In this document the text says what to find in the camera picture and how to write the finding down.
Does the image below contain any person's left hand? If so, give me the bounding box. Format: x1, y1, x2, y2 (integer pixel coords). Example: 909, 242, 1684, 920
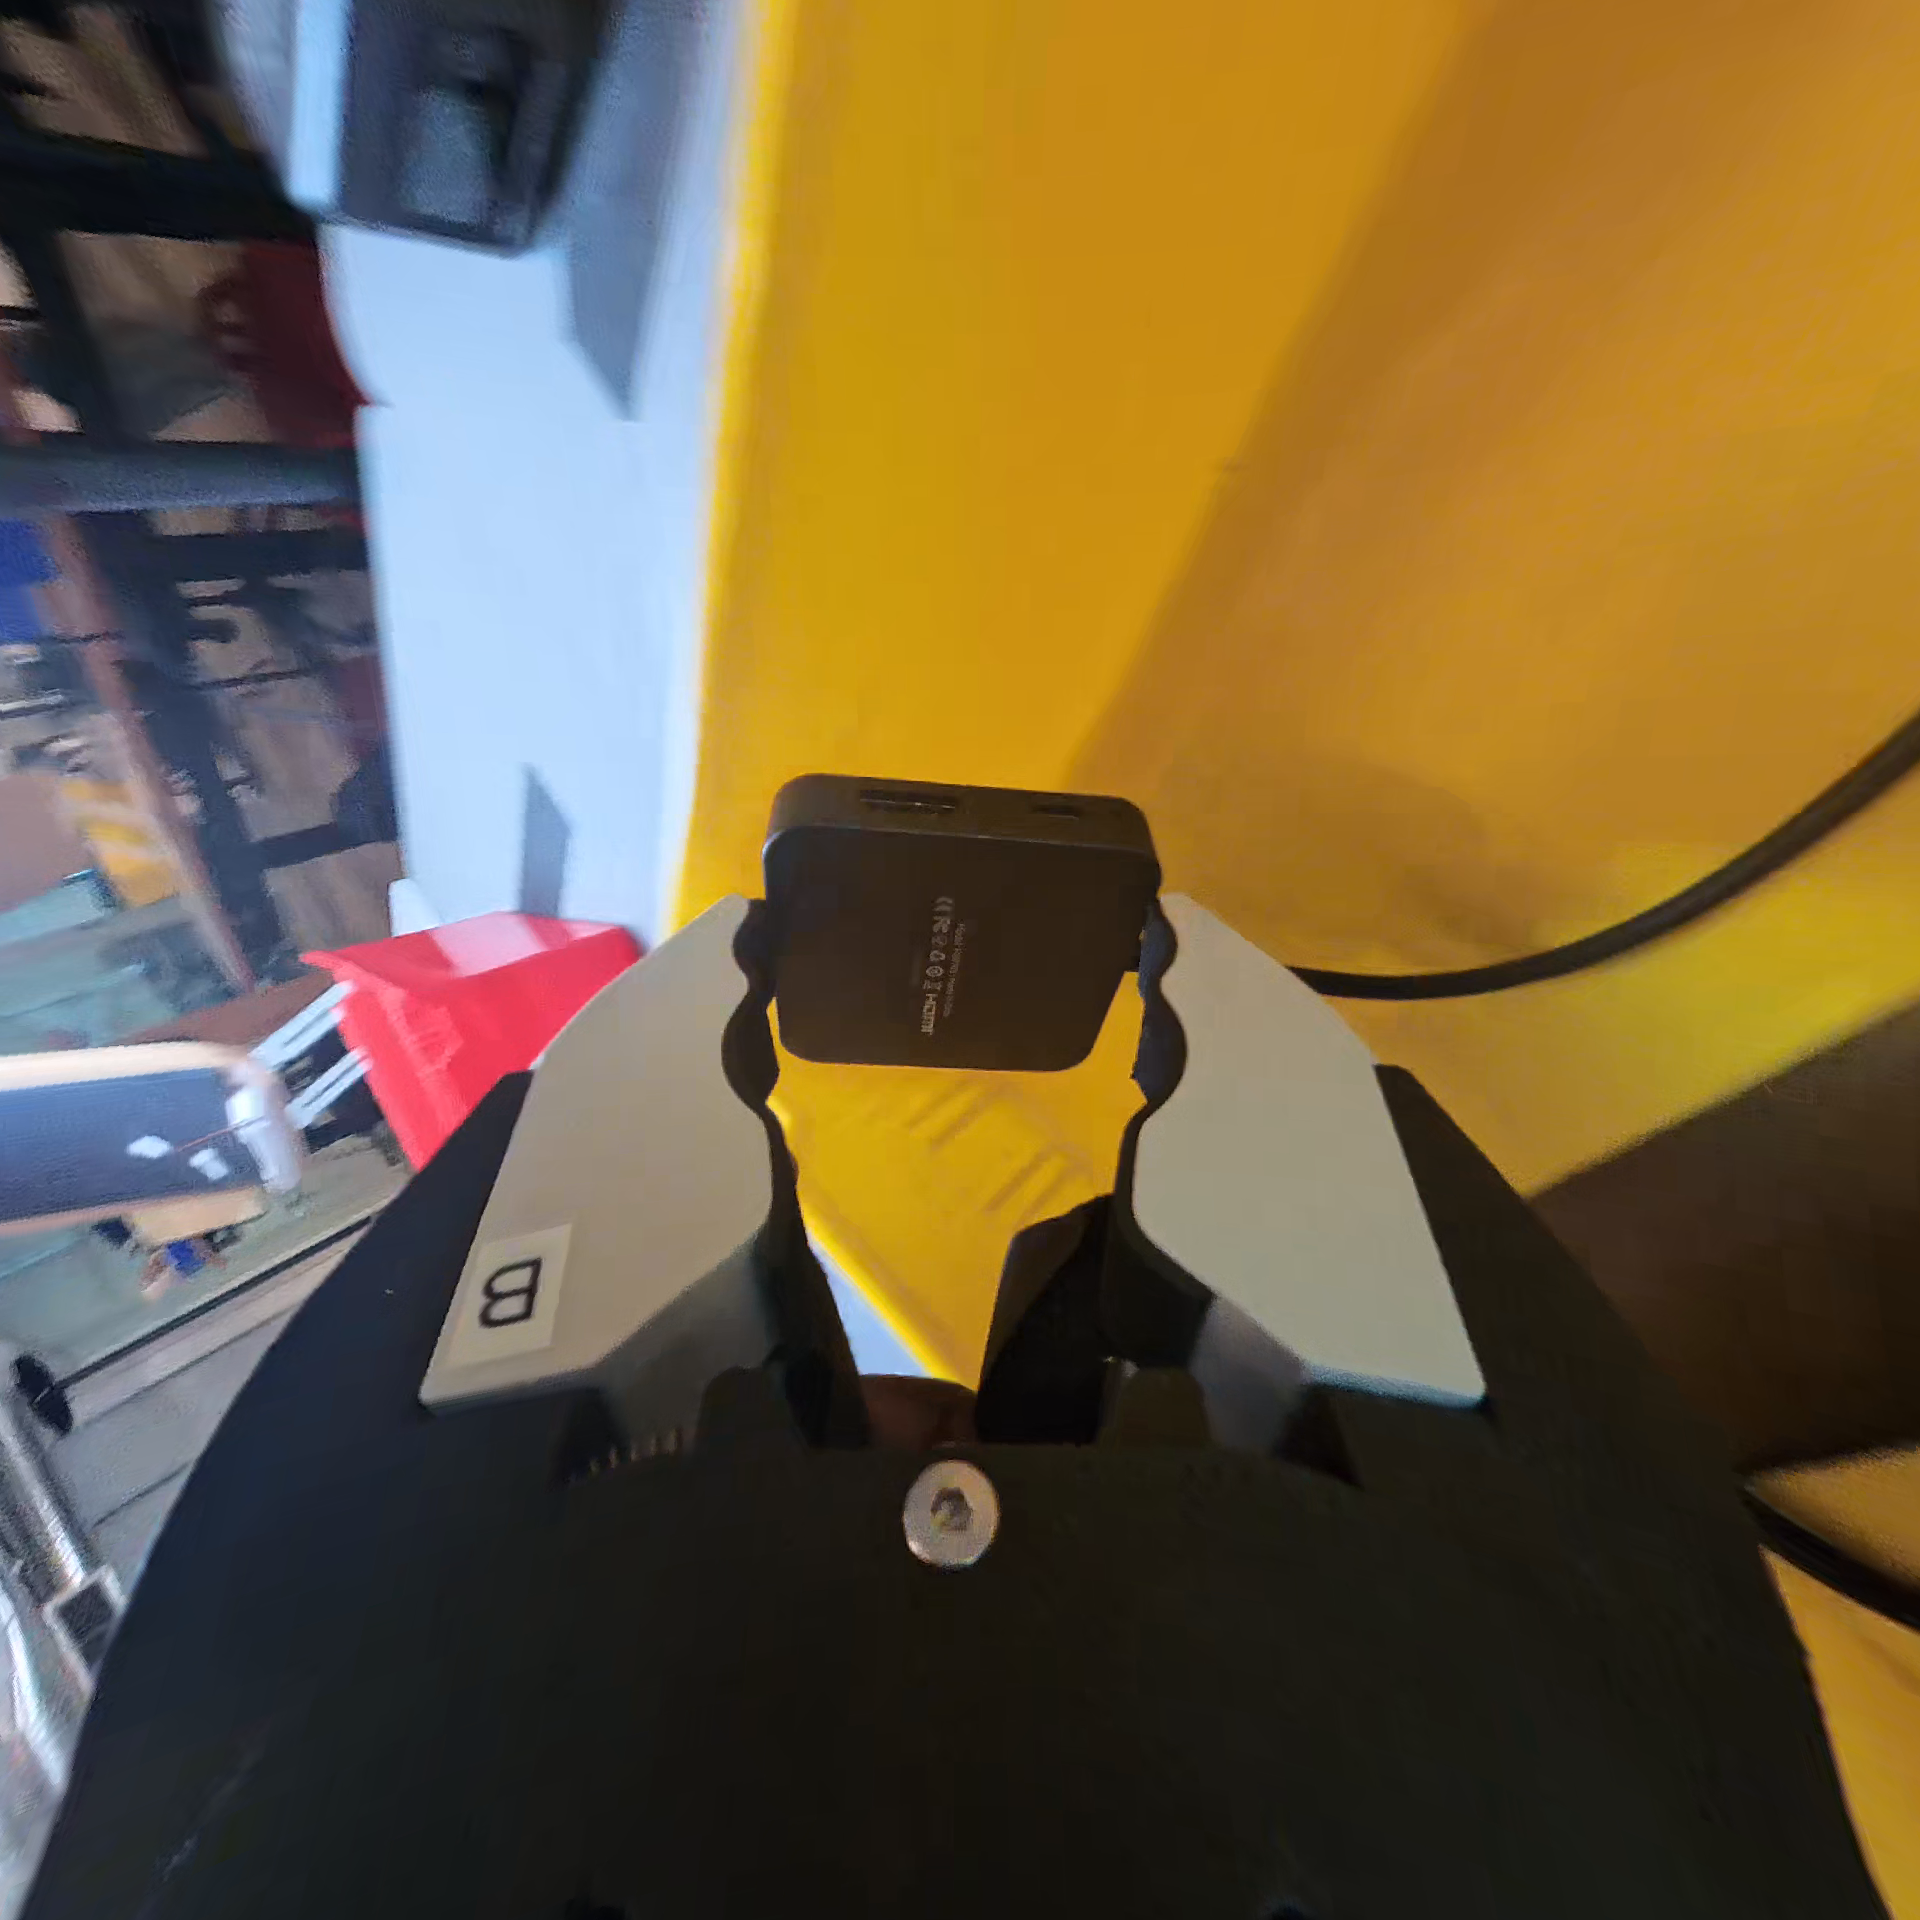
861, 1371, 980, 1449

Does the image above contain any yellow plastic bin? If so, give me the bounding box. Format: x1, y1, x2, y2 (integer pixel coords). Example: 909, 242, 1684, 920
661, 0, 1920, 1920

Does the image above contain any thick black cable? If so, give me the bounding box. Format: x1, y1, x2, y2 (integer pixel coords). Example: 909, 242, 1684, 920
1289, 712, 1920, 1626

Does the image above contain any black HDMI port adapter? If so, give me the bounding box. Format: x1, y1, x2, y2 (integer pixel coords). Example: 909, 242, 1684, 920
761, 773, 1163, 1075

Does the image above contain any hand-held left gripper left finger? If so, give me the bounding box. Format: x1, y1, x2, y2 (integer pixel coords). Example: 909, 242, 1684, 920
421, 896, 868, 1449

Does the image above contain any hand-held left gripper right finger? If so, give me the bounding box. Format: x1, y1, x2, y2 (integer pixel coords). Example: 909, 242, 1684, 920
977, 896, 1491, 1449

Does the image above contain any dark steel post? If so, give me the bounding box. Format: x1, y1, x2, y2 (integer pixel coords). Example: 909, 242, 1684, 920
0, 449, 362, 519

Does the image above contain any red plastic bin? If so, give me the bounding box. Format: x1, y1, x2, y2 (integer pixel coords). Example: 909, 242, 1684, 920
300, 913, 648, 1173

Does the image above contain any black board with wooden frame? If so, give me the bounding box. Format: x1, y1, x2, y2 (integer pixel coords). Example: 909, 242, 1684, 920
0, 1042, 308, 1242

